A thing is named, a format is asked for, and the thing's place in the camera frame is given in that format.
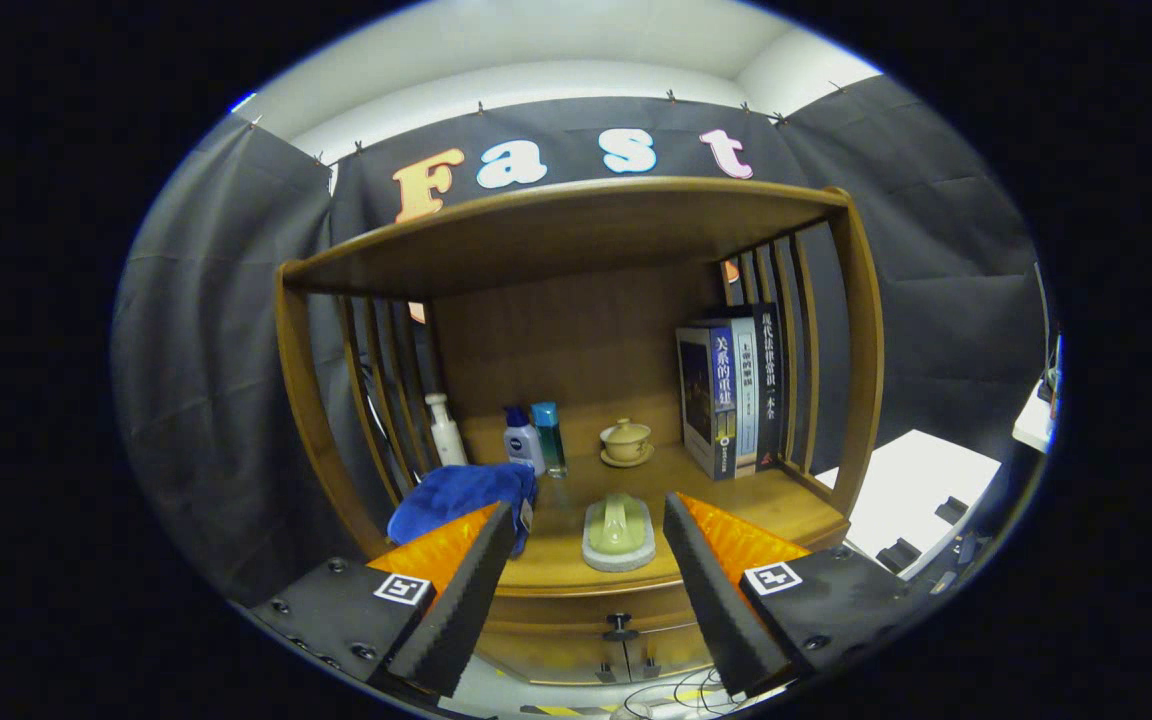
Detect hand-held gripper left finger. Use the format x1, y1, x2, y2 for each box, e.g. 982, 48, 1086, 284
248, 500, 517, 701

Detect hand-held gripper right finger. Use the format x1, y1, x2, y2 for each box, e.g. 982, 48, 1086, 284
662, 491, 937, 699

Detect wooden drawer with black knob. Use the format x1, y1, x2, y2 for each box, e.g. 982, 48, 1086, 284
481, 585, 712, 641

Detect green scrub brush with handle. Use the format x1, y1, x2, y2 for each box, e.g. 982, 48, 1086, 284
581, 492, 657, 573

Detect wooden cabinet door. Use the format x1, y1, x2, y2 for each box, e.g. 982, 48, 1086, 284
626, 625, 727, 681
476, 635, 627, 686

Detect wooden countertop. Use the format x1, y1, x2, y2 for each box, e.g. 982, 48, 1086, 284
366, 440, 852, 596

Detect wooden cabinet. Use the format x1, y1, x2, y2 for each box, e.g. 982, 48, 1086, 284
274, 177, 885, 691

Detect blue towel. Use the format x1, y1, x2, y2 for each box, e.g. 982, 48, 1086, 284
388, 462, 537, 556

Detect white pump bottle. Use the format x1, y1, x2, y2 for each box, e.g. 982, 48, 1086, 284
425, 393, 469, 468

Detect white lotion bottle blue cap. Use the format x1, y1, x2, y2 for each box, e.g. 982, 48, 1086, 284
503, 405, 547, 476

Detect beige lidded teacup with saucer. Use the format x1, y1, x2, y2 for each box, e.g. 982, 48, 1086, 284
599, 418, 655, 469

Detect teal clear bottle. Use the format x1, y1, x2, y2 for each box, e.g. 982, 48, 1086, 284
531, 402, 569, 479

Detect book with blue spine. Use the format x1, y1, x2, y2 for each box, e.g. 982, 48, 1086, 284
676, 322, 737, 481

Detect book with pale spine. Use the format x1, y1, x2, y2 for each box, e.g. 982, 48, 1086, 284
731, 315, 762, 476

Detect white box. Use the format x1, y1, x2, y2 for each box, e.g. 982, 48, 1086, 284
816, 430, 1004, 581

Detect white desk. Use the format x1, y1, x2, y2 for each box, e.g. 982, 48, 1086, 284
1012, 380, 1057, 454

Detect tangled black cables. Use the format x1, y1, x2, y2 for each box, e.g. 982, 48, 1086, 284
616, 668, 737, 719

